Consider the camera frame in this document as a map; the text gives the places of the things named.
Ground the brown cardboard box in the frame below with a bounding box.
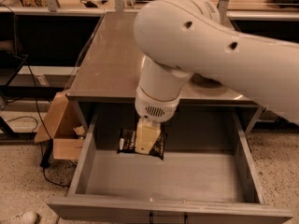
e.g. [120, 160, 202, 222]
[35, 91, 86, 161]

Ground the black rxbar chocolate wrapper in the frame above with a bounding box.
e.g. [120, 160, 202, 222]
[117, 129, 165, 160]

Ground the grey open top drawer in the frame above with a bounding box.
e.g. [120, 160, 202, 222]
[48, 104, 292, 224]

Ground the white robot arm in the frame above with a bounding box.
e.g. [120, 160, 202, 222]
[134, 0, 299, 154]

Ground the white shoe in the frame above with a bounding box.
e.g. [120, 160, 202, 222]
[8, 211, 38, 224]

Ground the grey counter cabinet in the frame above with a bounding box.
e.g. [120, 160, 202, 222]
[67, 12, 263, 133]

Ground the black drawer handle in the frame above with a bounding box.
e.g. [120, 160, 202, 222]
[149, 211, 189, 224]

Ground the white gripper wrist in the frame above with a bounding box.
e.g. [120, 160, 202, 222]
[135, 57, 192, 154]

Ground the black floor cable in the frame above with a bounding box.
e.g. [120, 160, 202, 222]
[0, 4, 71, 189]

